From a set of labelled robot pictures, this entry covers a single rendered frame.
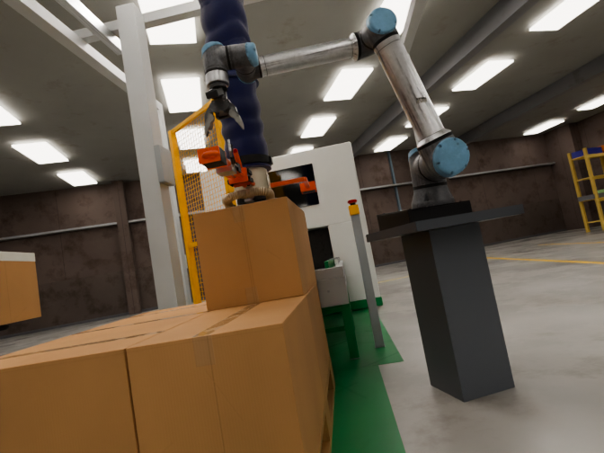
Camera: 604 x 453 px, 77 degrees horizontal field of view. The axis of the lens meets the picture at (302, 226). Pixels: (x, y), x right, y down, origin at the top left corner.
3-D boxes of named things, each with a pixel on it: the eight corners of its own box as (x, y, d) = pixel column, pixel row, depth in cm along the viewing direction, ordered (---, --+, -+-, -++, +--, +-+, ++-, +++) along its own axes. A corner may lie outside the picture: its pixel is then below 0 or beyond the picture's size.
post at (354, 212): (374, 345, 268) (348, 207, 277) (384, 344, 267) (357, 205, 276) (375, 348, 261) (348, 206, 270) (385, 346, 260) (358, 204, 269)
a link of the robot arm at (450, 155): (457, 172, 168) (383, 17, 166) (479, 164, 150) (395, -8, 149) (428, 187, 167) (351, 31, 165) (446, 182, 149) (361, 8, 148)
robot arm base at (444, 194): (438, 205, 188) (435, 185, 188) (464, 200, 170) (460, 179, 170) (404, 210, 183) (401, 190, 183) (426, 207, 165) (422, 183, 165)
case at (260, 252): (246, 295, 213) (235, 225, 217) (316, 282, 209) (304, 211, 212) (207, 311, 154) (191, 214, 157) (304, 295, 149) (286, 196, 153)
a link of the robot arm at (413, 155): (438, 184, 185) (432, 148, 185) (455, 179, 168) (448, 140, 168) (407, 189, 183) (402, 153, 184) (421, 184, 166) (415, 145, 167)
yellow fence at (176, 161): (197, 355, 344) (164, 132, 362) (206, 352, 352) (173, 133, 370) (257, 360, 285) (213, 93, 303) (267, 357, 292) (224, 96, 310)
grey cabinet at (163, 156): (170, 186, 317) (164, 152, 320) (176, 185, 317) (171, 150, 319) (158, 182, 297) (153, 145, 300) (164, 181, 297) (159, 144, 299)
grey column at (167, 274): (172, 368, 311) (122, 24, 337) (207, 362, 309) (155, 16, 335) (154, 380, 282) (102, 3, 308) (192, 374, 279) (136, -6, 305)
